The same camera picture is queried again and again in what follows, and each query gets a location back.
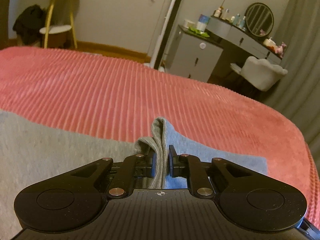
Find grey vanity desk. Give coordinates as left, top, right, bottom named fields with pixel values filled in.
left=206, top=15, right=284, bottom=66

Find grey drawer cabinet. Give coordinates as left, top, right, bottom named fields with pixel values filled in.
left=164, top=25, right=223, bottom=82

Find blue white tissue box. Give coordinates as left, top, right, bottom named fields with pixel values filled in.
left=196, top=14, right=210, bottom=31

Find white standing panel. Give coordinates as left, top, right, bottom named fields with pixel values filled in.
left=149, top=0, right=182, bottom=70

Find yellow legged side table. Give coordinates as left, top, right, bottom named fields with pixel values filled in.
left=40, top=0, right=78, bottom=49

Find grey pants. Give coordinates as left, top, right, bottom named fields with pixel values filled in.
left=1, top=111, right=267, bottom=239

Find pink ribbed bedspread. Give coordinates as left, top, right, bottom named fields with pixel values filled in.
left=1, top=47, right=319, bottom=226

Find white shell chair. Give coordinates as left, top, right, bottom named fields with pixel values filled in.
left=230, top=56, right=288, bottom=92

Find round black mirror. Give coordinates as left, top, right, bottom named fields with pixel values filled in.
left=245, top=2, right=274, bottom=37

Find black bag on floor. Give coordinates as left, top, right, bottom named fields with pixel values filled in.
left=12, top=4, right=47, bottom=45

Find grey curtain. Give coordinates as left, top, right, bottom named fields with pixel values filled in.
left=262, top=0, right=320, bottom=151

